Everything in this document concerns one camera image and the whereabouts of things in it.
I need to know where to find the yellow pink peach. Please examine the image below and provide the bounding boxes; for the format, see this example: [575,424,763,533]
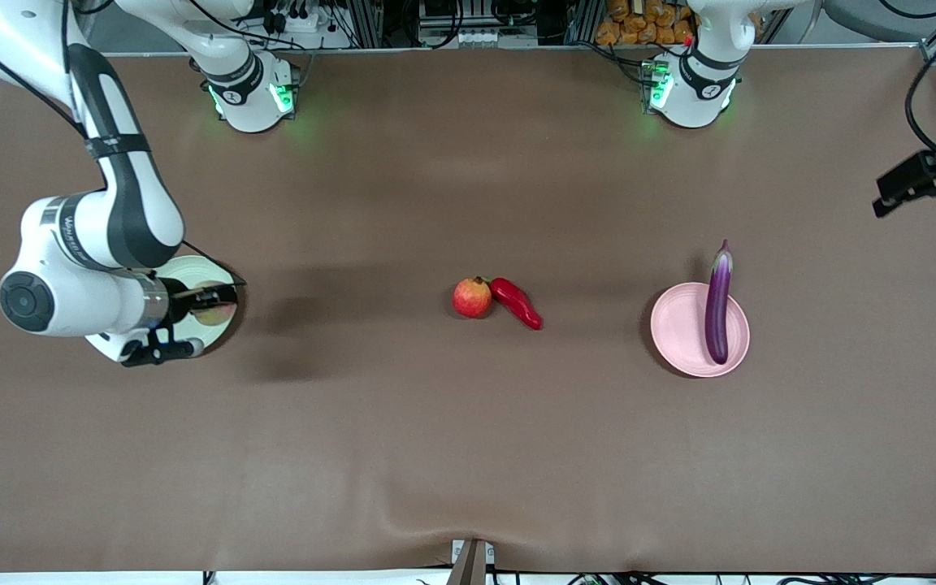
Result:
[192,283,237,327]

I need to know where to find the purple eggplant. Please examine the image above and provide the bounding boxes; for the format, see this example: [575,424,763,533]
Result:
[704,240,735,366]

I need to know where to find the red pomegranate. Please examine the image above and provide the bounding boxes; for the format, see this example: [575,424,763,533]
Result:
[453,276,493,319]

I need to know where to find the red chili pepper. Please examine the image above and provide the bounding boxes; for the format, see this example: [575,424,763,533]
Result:
[490,278,544,331]

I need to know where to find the light green round plate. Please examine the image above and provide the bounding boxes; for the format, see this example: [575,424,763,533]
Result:
[151,256,239,358]

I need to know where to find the grey round seat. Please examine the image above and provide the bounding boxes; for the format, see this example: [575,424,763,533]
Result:
[821,0,936,43]

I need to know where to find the pink round plate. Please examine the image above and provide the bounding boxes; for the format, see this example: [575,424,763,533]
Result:
[651,283,751,379]

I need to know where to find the table cover cloth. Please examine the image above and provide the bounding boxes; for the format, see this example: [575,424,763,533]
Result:
[0,45,936,574]

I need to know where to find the white power strip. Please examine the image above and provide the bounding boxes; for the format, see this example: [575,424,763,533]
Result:
[261,0,332,35]

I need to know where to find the bag of orange items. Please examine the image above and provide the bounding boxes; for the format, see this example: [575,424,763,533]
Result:
[596,0,696,46]

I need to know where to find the metal table edge clamp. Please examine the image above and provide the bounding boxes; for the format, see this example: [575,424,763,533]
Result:
[452,539,495,585]

